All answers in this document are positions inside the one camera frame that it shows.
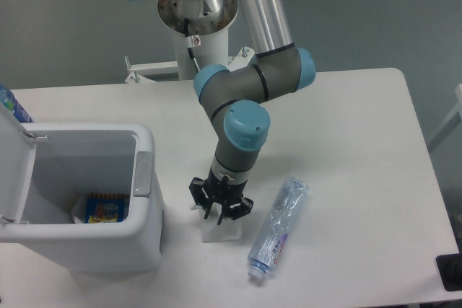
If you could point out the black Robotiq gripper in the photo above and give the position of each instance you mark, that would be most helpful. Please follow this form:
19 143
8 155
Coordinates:
220 190

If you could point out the clear plastic bag wrapper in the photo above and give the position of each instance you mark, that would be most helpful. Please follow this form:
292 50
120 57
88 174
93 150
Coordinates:
211 231

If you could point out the clear crushed plastic bottle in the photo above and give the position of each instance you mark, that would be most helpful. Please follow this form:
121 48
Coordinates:
276 228

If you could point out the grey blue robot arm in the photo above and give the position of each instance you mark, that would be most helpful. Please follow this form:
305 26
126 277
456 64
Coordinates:
233 100

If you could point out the white trash can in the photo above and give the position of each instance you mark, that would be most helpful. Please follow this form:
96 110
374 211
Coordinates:
74 160

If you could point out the white trash can lid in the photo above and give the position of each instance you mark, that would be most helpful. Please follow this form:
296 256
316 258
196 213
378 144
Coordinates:
18 149

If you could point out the colourful snack packet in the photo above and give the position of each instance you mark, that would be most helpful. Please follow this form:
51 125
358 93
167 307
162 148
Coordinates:
106 208

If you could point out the blue bottle behind bin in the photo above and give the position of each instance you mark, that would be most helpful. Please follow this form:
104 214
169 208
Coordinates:
9 101

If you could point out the black device at table edge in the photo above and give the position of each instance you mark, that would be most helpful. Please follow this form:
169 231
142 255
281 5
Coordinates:
449 267

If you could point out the white middle floor bracket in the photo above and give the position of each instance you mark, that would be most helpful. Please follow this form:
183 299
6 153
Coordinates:
243 58

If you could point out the white floor bracket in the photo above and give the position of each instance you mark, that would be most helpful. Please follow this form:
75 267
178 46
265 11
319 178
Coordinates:
151 72
243 58

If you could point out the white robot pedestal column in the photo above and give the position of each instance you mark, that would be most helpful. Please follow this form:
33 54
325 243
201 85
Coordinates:
212 50

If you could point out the white left floor bracket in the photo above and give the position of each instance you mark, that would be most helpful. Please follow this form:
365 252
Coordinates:
151 72

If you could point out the white frame at right edge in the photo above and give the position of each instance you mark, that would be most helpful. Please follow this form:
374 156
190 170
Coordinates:
446 125

